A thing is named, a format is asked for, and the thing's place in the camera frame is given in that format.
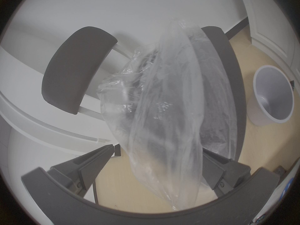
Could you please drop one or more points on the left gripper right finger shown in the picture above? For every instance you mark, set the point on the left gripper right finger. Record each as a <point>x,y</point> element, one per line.
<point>225,174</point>

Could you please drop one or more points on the grey and white chair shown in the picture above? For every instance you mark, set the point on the grey and white chair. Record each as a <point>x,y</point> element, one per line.
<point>75,67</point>

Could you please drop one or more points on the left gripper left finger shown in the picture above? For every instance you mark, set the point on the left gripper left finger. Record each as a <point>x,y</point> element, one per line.
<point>79,172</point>

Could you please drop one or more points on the white trash bin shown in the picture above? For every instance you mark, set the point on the white trash bin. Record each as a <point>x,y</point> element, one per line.
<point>271,90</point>

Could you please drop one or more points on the clear plastic bag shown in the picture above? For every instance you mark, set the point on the clear plastic bag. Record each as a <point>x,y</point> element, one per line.
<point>168,106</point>

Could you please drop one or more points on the white wardrobe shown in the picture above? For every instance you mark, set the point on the white wardrobe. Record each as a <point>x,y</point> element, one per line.
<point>264,13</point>

